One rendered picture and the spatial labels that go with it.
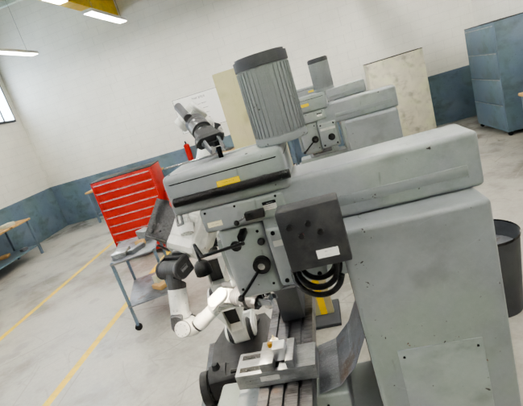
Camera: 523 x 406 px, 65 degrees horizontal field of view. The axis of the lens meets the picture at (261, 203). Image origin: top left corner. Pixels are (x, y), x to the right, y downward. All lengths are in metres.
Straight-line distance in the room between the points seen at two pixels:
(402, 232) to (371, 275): 0.19
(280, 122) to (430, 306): 0.84
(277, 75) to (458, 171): 0.71
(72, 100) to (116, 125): 1.33
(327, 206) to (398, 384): 0.82
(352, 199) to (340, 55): 9.16
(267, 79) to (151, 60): 9.90
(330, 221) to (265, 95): 0.51
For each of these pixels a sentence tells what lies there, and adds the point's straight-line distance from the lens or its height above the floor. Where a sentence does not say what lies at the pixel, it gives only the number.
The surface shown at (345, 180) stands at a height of 1.70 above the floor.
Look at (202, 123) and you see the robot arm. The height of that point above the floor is 2.03.
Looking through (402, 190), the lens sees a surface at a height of 1.62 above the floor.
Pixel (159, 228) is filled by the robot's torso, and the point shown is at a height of 1.60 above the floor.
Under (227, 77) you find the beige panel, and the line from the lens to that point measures 3.34.
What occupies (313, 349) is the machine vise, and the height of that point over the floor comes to 1.00.
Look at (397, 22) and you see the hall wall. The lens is 10.79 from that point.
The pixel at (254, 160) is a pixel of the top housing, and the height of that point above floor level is 1.86.
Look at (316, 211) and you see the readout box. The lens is 1.26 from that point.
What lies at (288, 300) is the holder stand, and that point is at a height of 1.05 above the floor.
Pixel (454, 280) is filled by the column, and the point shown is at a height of 1.29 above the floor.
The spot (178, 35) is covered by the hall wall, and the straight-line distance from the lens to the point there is 11.09.
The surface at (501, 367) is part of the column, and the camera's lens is 1.83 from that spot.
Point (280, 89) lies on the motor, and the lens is 1.48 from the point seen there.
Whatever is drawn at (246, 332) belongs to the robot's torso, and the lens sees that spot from 2.70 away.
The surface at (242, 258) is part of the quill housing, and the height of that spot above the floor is 1.49.
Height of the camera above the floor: 2.10
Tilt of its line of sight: 15 degrees down
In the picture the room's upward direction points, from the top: 17 degrees counter-clockwise
